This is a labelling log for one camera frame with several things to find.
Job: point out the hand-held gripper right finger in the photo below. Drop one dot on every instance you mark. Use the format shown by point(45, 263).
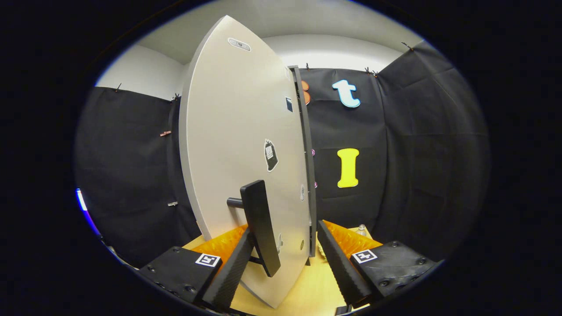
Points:
point(340, 267)

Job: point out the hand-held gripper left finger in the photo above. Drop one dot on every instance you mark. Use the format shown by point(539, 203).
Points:
point(235, 272)

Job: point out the grey shoe cabinet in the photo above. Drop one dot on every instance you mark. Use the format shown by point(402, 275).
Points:
point(308, 149)

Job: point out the beige shoe cabinet door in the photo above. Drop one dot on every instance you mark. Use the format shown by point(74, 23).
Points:
point(228, 131)

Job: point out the small clear bottle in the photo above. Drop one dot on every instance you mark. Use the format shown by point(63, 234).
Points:
point(362, 229)

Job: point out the black backdrop cloth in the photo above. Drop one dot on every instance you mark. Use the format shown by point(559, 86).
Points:
point(417, 131)

